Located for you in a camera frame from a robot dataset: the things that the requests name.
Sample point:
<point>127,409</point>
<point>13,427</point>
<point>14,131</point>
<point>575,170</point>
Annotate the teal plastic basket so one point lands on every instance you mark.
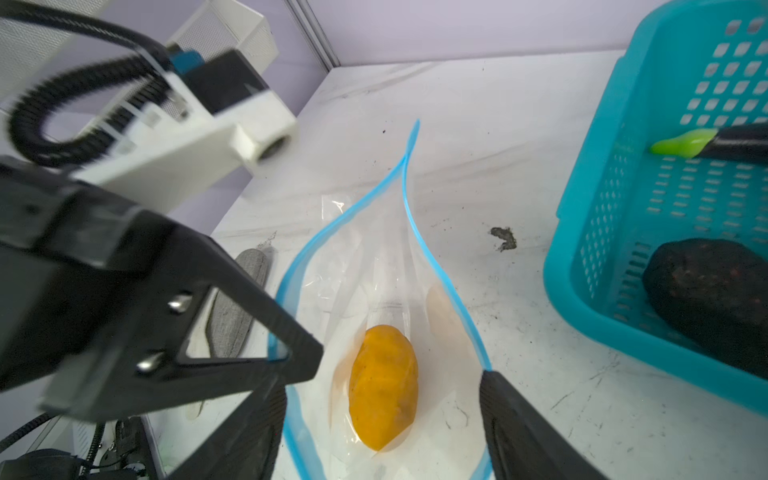
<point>690,64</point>

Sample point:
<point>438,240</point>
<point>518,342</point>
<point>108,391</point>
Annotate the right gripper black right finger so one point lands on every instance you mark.
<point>521,443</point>

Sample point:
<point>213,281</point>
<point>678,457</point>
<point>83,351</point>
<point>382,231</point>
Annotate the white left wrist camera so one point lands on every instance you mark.
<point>229,118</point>

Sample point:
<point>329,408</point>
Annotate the dark avocado toy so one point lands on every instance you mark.
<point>714,292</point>

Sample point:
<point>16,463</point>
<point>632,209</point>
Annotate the yellow mango toy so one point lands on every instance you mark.
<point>383,387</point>

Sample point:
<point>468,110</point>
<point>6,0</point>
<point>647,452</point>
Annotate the black eggplant toy green stem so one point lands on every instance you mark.
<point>744,143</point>

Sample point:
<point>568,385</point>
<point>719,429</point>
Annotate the clear zip top bag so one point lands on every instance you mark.
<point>369,265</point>

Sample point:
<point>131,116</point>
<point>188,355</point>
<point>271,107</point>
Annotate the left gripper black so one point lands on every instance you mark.
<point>146,319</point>

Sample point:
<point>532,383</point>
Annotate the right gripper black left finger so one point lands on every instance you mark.
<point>235,437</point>

